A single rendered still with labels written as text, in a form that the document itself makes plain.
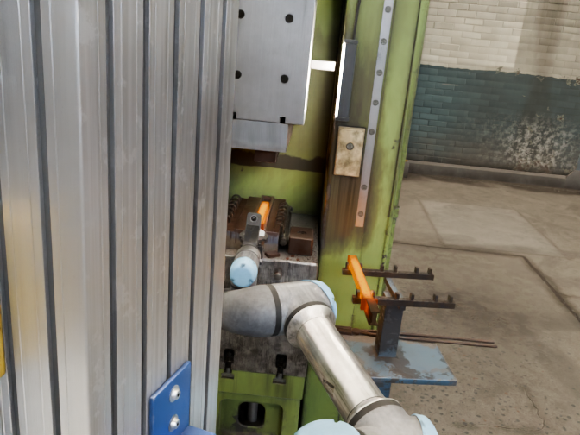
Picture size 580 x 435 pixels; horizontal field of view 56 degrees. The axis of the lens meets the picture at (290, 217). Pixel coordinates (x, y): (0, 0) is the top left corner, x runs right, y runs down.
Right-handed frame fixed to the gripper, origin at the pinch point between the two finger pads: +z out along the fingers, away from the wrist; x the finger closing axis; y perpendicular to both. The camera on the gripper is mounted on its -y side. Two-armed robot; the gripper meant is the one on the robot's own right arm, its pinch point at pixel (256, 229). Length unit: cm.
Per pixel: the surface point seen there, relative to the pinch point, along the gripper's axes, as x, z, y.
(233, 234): -8.0, 2.6, 3.6
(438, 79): 178, 589, -34
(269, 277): 6.0, -3.3, 15.8
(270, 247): 5.1, 2.6, 7.0
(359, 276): 35.0, -13.6, 7.9
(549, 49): 314, 585, -85
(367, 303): 36.1, -31.1, 8.7
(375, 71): 35, 16, -54
